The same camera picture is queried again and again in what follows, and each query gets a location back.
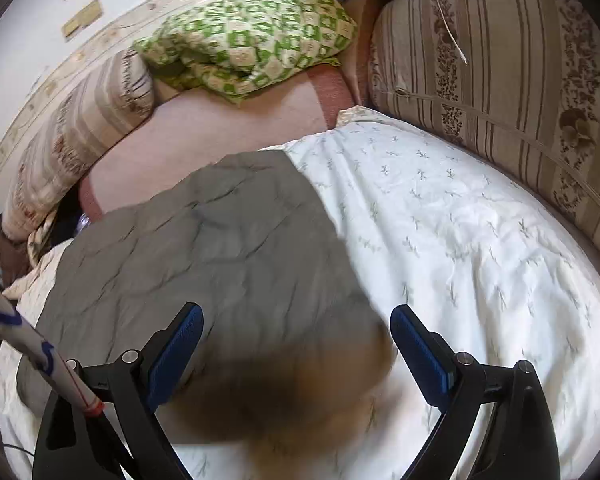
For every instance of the small striped floral cushion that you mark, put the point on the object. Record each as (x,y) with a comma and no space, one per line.
(80,125)

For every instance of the pink blanket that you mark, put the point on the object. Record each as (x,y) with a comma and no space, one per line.
(205,125)

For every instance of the white leaf-print duvet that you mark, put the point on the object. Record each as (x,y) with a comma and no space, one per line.
(455,235)

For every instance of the grey quilted jacket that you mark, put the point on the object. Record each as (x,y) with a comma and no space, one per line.
(205,235)

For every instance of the yellowed wall sticker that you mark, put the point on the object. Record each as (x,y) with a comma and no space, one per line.
(82,19)

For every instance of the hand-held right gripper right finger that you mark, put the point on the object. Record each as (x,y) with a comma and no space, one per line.
(422,355)

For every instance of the brown cloth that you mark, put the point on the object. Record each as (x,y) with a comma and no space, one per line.
(10,260)

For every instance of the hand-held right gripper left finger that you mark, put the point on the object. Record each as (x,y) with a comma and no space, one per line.
(175,355)

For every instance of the large striped floral cushion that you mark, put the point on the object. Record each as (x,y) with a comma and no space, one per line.
(520,60)

